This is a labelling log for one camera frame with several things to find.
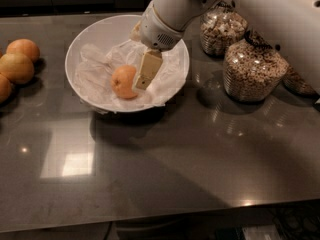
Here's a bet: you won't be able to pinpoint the orange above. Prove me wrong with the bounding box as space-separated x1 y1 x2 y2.
110 65 137 99
0 53 34 85
6 39 40 63
0 75 12 104

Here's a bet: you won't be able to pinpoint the white bowl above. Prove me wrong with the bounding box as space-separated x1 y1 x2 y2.
64 14 191 114

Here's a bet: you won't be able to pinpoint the glass jar with puffed cereal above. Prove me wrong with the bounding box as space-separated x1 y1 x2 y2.
200 2 248 56

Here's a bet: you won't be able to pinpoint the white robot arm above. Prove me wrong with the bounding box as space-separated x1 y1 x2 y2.
130 0 320 92

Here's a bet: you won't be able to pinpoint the white paper napkin in bowl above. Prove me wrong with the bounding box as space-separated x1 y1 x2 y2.
75 40 189 112

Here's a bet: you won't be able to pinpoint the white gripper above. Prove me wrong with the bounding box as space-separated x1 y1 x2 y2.
129 1 183 92

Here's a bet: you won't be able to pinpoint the back right glass cereal jar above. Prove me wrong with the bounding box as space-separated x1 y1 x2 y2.
283 67 317 96

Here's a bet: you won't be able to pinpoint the large glass jar cereal rings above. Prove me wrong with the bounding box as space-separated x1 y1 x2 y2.
222 29 290 103

